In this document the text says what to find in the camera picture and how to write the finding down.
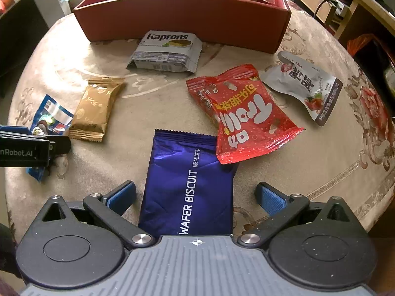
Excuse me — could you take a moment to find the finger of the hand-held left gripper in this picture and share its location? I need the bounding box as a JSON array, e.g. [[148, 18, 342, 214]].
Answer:
[[49, 136, 71, 155]]

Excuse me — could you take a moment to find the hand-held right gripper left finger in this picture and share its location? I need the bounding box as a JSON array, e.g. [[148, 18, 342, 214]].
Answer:
[[29, 180, 154, 249]]

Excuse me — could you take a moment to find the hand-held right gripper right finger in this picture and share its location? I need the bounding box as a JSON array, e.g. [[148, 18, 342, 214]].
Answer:
[[238, 182, 366, 248]]

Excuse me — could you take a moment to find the small blue snack packet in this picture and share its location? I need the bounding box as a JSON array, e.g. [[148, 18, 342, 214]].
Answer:
[[26, 94, 75, 182]]

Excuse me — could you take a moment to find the golden brown snack packet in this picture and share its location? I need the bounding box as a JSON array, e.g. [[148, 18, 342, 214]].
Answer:
[[68, 77, 126, 142]]

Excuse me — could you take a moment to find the dark blue wafer biscuit packet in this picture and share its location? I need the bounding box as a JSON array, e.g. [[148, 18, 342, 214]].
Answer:
[[138, 129, 239, 237]]

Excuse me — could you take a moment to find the red puffy snack packet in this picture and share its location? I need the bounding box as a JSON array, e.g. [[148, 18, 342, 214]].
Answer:
[[186, 64, 305, 165]]

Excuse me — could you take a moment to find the white packet with red fruit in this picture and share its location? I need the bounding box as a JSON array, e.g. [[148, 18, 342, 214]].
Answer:
[[258, 51, 344, 127]]

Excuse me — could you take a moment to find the white wafer packet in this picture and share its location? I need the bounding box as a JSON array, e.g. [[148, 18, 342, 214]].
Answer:
[[126, 30, 203, 74]]

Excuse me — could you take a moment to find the red cardboard box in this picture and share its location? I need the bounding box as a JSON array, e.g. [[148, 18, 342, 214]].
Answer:
[[72, 0, 292, 54]]

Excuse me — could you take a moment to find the beige floral tablecloth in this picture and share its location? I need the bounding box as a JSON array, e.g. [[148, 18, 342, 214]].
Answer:
[[4, 0, 395, 253]]

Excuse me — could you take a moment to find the long dark side table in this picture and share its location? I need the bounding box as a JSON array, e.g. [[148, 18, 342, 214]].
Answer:
[[0, 0, 87, 99]]

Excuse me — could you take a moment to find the wooden television cabinet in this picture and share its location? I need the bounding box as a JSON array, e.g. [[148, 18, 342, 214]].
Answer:
[[275, 0, 395, 40]]

